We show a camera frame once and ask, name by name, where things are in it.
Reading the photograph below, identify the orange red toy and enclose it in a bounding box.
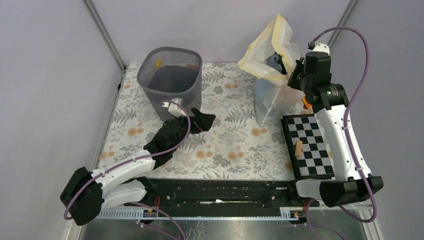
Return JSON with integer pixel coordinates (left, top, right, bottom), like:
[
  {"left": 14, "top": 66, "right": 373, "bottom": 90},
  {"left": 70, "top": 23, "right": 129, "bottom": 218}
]
[{"left": 301, "top": 97, "right": 313, "bottom": 114}]

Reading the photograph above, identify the grey mesh trash bin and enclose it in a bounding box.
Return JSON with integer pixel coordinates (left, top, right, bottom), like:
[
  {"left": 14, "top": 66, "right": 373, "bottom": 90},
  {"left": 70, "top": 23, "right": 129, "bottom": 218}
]
[{"left": 136, "top": 46, "right": 203, "bottom": 122}]

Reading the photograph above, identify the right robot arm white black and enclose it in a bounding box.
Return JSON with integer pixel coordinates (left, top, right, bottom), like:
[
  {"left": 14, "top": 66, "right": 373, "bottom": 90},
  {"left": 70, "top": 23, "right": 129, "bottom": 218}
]
[{"left": 286, "top": 51, "right": 384, "bottom": 207}]

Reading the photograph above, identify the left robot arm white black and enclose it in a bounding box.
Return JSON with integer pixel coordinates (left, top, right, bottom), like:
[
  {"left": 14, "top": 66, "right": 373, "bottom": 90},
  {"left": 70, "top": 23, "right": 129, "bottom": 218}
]
[{"left": 59, "top": 107, "right": 216, "bottom": 226}]

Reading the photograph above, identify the floral patterned table mat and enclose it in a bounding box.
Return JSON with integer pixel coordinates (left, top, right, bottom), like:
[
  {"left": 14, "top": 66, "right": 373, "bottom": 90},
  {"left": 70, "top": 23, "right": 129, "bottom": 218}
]
[{"left": 96, "top": 62, "right": 294, "bottom": 180}]

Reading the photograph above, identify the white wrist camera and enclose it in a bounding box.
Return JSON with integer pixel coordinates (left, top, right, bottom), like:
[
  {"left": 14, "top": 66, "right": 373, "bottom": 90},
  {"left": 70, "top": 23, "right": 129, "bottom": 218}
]
[
  {"left": 161, "top": 98, "right": 186, "bottom": 118},
  {"left": 307, "top": 41, "right": 330, "bottom": 55}
]

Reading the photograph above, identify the yellow toy block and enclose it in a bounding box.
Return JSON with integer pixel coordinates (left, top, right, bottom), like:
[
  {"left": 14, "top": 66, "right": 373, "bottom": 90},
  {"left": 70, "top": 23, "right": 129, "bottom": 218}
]
[{"left": 155, "top": 59, "right": 163, "bottom": 69}]

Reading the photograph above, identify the brown rectangular block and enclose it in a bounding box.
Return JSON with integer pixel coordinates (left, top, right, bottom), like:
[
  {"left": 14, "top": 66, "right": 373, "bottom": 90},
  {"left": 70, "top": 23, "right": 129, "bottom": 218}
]
[{"left": 185, "top": 64, "right": 200, "bottom": 71}]

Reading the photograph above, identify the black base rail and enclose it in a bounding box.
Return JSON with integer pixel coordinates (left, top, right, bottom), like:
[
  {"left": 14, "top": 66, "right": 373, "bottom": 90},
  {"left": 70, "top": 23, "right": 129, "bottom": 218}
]
[{"left": 140, "top": 177, "right": 308, "bottom": 220}]

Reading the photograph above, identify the beige tape strip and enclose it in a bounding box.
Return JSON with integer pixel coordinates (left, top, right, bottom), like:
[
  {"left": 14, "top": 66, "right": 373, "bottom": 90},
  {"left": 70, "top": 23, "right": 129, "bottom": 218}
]
[{"left": 294, "top": 140, "right": 303, "bottom": 158}]

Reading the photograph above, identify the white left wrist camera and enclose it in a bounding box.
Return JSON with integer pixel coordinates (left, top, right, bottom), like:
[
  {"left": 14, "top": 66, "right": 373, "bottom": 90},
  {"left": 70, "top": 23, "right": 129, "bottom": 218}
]
[{"left": 161, "top": 98, "right": 186, "bottom": 118}]

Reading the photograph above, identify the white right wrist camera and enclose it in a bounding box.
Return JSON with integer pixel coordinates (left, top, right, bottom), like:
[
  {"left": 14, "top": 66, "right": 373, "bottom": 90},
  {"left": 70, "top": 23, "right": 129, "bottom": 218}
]
[{"left": 307, "top": 41, "right": 330, "bottom": 55}]

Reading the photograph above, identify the black white checkerboard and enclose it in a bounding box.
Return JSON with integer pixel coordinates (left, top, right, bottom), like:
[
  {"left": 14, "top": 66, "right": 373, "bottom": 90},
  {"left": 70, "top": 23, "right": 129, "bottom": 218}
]
[{"left": 281, "top": 114, "right": 335, "bottom": 180}]

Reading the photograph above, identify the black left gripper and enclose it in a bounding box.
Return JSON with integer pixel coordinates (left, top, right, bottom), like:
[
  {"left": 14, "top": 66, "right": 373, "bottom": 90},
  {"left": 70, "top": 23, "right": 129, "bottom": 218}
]
[{"left": 170, "top": 107, "right": 215, "bottom": 151}]

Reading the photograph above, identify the clear yellow-rimmed plastic bag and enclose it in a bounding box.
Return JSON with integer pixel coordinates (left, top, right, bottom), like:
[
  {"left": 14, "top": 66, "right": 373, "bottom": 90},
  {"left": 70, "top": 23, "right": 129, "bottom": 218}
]
[{"left": 237, "top": 15, "right": 304, "bottom": 126}]

